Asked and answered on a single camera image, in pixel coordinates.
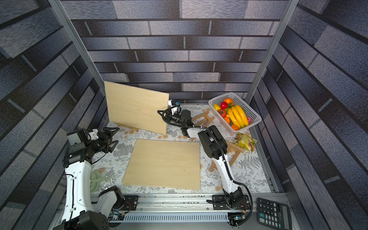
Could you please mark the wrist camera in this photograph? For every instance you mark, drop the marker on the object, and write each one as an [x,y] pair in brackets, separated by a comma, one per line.
[174,104]
[82,136]

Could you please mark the wooden easel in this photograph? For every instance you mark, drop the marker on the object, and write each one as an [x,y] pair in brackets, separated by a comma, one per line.
[203,119]
[133,128]
[232,149]

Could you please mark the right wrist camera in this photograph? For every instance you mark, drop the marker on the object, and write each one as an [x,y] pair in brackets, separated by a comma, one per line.
[174,104]

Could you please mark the yellow banana bunch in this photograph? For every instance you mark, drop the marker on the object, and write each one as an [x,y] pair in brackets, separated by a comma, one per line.
[238,117]

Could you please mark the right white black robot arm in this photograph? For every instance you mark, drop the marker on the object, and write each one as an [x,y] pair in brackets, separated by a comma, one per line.
[233,194]

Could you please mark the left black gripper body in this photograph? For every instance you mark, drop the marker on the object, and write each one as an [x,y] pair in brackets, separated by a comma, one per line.
[102,143]

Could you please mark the red apple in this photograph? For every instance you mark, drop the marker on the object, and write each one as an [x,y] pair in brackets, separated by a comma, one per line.
[224,105]

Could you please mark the aluminium rail base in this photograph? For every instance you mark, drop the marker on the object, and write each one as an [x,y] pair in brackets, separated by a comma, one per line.
[192,208]

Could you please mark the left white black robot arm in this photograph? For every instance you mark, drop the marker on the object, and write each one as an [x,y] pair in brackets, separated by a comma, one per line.
[79,213]

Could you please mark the plywood board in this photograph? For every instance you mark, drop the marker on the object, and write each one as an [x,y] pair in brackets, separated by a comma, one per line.
[161,163]
[136,107]

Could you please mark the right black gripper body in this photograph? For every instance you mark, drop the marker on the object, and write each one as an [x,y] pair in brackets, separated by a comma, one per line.
[171,117]

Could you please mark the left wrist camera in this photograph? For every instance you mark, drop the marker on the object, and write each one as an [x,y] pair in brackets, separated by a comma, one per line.
[82,136]

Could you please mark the white plastic basket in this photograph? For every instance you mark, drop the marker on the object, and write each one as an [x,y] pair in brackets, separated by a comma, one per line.
[249,112]

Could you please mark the floral table mat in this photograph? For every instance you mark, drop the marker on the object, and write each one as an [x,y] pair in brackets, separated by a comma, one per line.
[246,169]

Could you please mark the black calculator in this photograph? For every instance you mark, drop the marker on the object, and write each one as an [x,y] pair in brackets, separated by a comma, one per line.
[273,214]

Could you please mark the green items plastic bag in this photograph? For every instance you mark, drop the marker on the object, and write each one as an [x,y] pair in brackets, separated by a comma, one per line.
[101,180]

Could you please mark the orange fruit top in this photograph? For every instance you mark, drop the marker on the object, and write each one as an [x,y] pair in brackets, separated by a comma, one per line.
[229,101]

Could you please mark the yellow lemon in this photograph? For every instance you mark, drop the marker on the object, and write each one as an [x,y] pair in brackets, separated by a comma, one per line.
[217,107]

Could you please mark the green snack bag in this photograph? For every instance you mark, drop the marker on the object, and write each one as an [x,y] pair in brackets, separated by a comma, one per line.
[246,142]

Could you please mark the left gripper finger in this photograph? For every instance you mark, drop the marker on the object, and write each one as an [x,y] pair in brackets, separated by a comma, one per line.
[112,146]
[111,131]

